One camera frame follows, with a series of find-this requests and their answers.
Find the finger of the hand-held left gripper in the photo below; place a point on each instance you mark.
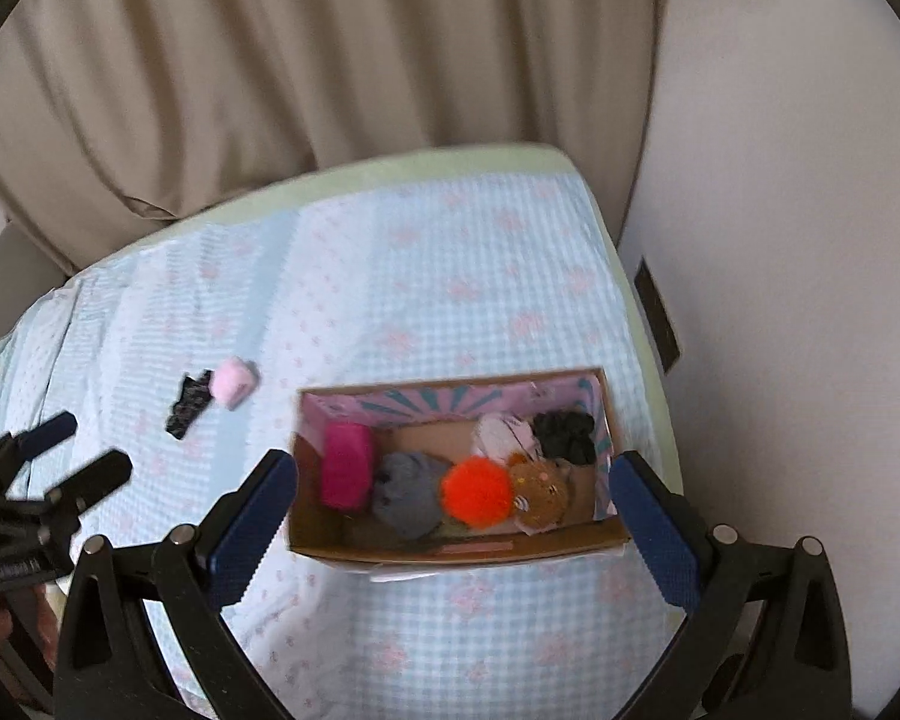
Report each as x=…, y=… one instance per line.
x=49, y=429
x=97, y=474

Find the pink fluffy sock roll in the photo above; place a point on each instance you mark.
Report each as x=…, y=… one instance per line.
x=232, y=382

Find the dark wall plate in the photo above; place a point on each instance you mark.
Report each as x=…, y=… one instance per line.
x=656, y=315

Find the beige curtain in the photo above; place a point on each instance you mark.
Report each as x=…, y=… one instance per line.
x=307, y=60

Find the grey padded headboard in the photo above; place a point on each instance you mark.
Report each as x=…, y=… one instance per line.
x=15, y=277

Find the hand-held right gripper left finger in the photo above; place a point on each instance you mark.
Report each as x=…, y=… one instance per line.
x=251, y=532

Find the orange pompom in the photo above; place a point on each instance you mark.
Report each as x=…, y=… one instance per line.
x=476, y=491

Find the dark patterned cloth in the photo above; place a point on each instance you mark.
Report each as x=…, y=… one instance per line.
x=189, y=405

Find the black sock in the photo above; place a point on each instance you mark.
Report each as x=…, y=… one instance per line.
x=566, y=435

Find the grey sock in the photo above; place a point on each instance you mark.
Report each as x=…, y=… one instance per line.
x=409, y=499

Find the blue checked blanket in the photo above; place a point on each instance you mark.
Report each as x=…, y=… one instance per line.
x=435, y=277

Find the pale green bed sheet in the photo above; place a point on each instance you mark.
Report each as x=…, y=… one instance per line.
x=390, y=169

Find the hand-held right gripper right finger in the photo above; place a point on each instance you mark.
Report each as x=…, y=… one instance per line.
x=649, y=525

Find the pale pink cloth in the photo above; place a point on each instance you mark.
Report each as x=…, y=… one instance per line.
x=499, y=435

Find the magenta pouch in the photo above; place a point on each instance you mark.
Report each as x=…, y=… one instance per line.
x=347, y=465

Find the brown plush bear toy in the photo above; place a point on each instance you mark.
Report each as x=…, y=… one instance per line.
x=538, y=496

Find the cardboard box with pink print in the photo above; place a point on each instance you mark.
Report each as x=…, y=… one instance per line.
x=457, y=549

